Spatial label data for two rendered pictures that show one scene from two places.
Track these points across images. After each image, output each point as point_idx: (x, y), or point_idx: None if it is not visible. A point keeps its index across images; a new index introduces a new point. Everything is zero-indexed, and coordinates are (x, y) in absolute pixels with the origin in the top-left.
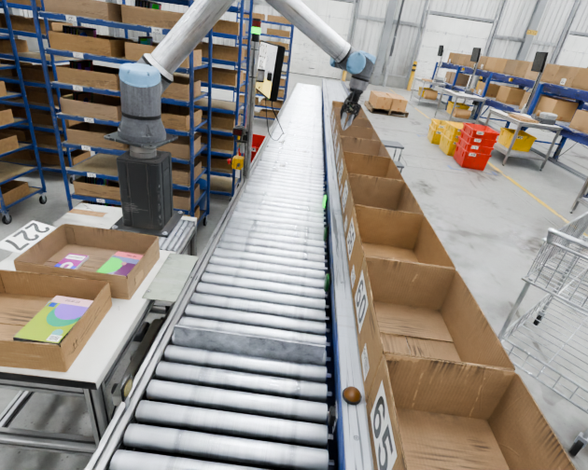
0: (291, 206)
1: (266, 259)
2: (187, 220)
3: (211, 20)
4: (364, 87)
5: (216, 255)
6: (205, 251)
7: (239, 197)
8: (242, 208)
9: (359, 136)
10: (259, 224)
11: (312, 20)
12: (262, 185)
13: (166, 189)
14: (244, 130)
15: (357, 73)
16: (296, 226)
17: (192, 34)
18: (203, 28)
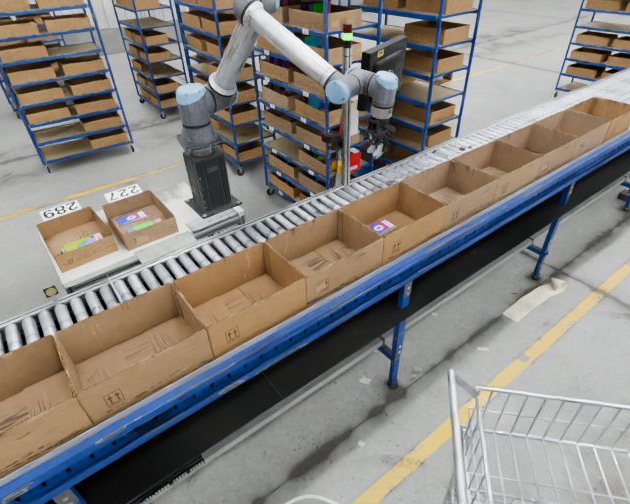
0: None
1: None
2: (235, 210)
3: (241, 46)
4: (380, 115)
5: (213, 244)
6: (209, 238)
7: (305, 202)
8: (288, 213)
9: (522, 162)
10: (279, 232)
11: (288, 48)
12: (346, 196)
13: (214, 182)
14: (331, 137)
15: (339, 103)
16: None
17: (230, 58)
18: (237, 53)
